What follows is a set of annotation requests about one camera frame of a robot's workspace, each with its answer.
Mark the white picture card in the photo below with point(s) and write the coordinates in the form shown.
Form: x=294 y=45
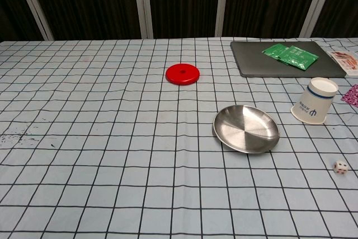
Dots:
x=346 y=62

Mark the white frame post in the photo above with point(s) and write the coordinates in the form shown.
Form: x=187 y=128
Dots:
x=317 y=4
x=33 y=6
x=225 y=1
x=143 y=4

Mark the purple patterned packet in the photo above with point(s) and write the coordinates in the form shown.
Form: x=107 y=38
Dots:
x=352 y=96

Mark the red round disc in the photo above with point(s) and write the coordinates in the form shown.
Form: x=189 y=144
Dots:
x=190 y=76

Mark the green foil packet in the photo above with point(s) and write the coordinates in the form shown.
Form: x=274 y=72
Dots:
x=274 y=50
x=303 y=58

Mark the white die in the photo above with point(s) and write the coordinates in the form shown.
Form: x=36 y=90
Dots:
x=339 y=167

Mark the white paper cup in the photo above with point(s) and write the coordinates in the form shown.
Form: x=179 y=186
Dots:
x=310 y=104

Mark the round stainless steel plate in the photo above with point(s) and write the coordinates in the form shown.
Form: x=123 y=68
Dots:
x=246 y=130

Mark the blue checked tablecloth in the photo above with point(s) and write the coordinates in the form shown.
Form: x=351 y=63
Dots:
x=112 y=138

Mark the black pleated curtain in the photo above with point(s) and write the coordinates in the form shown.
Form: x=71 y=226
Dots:
x=92 y=4

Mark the grey closed laptop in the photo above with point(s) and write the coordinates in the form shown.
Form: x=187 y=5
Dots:
x=251 y=60

